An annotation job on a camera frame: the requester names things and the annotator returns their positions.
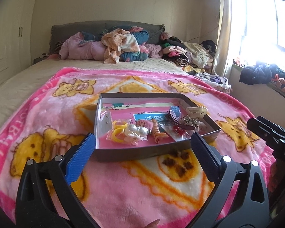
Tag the grey cardboard box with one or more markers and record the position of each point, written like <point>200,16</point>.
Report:
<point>137,153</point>

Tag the pink printed blanket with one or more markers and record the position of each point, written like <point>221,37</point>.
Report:
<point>49,104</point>

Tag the red beads clear packet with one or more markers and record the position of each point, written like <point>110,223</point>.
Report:
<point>178,131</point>

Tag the pink quilt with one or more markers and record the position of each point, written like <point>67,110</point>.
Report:
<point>83,49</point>

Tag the cream wardrobe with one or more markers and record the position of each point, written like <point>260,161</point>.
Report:
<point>9,40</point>

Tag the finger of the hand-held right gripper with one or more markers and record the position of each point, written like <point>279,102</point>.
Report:
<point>273,127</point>
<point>261,133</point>

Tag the black bag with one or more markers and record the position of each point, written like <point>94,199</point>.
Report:
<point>207,45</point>

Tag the pearl hair clip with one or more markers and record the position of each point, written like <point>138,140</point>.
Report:
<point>137,130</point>

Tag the small blue packet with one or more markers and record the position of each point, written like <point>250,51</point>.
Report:
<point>175,109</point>

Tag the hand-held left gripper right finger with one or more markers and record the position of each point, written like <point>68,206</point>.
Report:
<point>204,156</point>

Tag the grey padded headboard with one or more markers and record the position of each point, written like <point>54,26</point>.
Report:
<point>68,27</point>

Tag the white hair clip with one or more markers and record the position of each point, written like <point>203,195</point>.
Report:
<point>196,111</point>

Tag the pile of clothes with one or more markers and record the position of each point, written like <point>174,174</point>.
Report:
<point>187,54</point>

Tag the orange white cloth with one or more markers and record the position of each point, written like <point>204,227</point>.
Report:
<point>118,42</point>

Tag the person's left hand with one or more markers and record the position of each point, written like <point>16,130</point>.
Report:
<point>153,224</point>

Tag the blue printed card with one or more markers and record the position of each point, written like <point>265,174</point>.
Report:
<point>146,117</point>

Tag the pink printed paper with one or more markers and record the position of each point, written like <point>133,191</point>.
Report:
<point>123,108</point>

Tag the dark jacket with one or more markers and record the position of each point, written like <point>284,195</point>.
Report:
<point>258,73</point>

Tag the window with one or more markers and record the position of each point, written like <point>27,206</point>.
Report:
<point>266,23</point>

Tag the cream curtain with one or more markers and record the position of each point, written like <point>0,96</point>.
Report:
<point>225,28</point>

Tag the white bag of clothes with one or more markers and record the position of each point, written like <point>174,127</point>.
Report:
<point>216,79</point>

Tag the dark floral quilt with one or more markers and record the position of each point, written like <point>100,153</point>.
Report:
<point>135,54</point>

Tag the beige bed sheet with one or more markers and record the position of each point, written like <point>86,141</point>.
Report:
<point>21,80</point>

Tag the yellow rings packet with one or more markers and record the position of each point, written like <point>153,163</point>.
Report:
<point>118,130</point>

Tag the small pink bow clip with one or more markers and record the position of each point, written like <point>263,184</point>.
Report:
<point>133,139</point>

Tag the dark brown hair clip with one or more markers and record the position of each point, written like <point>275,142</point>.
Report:
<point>178,122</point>

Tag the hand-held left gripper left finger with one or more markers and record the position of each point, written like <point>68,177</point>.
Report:
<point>79,159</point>

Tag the purple knitted garment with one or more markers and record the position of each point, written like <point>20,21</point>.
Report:
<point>153,51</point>

